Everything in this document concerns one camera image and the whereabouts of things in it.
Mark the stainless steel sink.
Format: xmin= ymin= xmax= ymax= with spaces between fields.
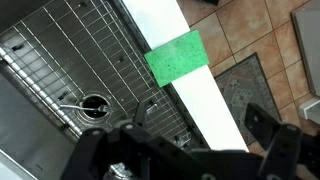
xmin=0 ymin=0 xmax=214 ymax=180

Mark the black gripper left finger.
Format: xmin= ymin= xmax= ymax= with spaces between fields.
xmin=59 ymin=99 xmax=201 ymax=180

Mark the green sponge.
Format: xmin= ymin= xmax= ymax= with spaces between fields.
xmin=144 ymin=29 xmax=210 ymax=88

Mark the wire sink grid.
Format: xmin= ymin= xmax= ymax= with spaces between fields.
xmin=0 ymin=0 xmax=193 ymax=148

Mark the metal fork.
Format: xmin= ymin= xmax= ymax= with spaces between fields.
xmin=59 ymin=104 xmax=110 ymax=114

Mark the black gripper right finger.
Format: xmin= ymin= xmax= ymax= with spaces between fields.
xmin=244 ymin=102 xmax=320 ymax=180

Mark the patterned floor rug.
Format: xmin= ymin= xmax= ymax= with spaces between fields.
xmin=214 ymin=52 xmax=282 ymax=145

